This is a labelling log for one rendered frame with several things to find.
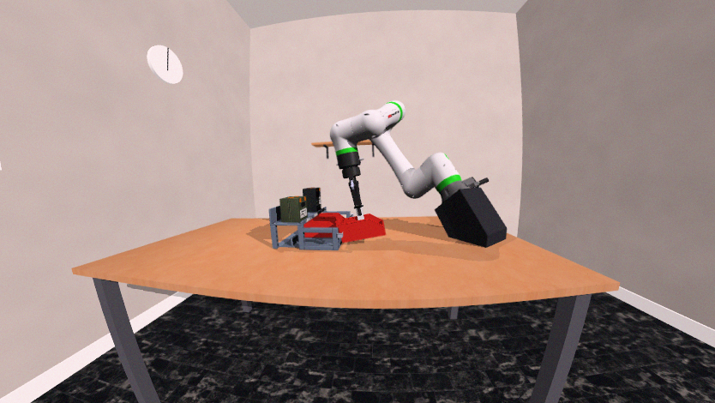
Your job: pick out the grey metal shelf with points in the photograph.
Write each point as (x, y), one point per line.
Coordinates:
(298, 240)

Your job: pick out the dark grey case with orange latches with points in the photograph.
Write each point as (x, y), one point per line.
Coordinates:
(313, 199)

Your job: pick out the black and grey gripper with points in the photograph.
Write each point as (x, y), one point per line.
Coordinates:
(351, 173)

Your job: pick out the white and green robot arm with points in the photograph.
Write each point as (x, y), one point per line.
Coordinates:
(436, 171)

